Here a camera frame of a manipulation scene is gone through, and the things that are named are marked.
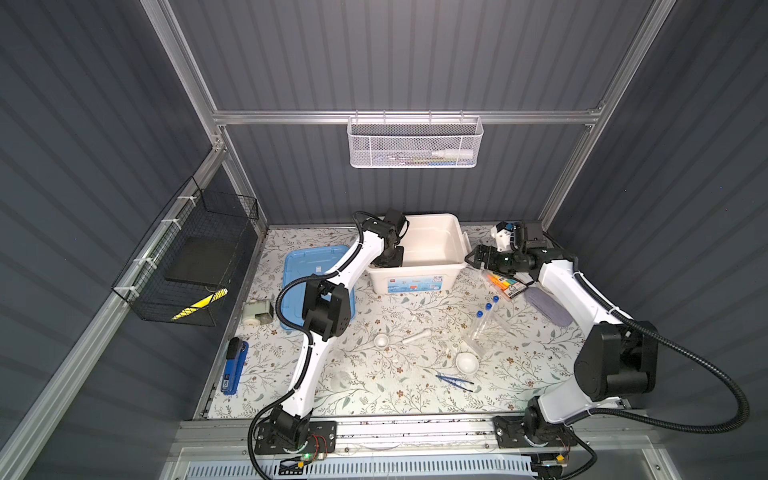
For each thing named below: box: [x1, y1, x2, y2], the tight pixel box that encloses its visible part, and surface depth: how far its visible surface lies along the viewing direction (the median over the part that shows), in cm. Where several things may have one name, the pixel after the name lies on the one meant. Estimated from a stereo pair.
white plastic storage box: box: [367, 213, 472, 294], surface depth 98 cm
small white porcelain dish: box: [373, 334, 390, 349], surface depth 89 cm
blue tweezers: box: [435, 374, 475, 393], surface depth 84 cm
